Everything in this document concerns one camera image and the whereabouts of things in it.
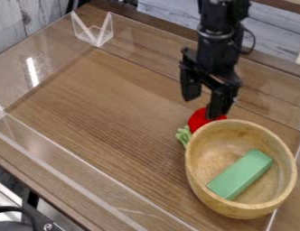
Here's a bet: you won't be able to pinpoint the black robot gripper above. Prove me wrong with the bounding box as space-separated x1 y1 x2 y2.
181 25 243 120

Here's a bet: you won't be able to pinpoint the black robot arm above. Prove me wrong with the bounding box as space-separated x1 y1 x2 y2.
179 0 250 120

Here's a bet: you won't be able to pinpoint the black metal table mount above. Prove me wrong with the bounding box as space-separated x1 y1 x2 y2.
20 189 79 231

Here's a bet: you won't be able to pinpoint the red plush strawberry green stem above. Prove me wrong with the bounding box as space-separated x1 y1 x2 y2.
175 107 227 147

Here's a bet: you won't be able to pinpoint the clear acrylic corner bracket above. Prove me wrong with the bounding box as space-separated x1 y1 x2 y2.
70 12 114 47

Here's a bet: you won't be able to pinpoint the light wooden bowl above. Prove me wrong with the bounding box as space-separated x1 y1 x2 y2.
185 119 297 219

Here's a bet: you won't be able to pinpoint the green rectangular block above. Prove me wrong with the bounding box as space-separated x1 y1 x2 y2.
206 150 273 200

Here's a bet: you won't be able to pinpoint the clear acrylic table enclosure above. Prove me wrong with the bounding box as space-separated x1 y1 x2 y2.
0 2 300 231

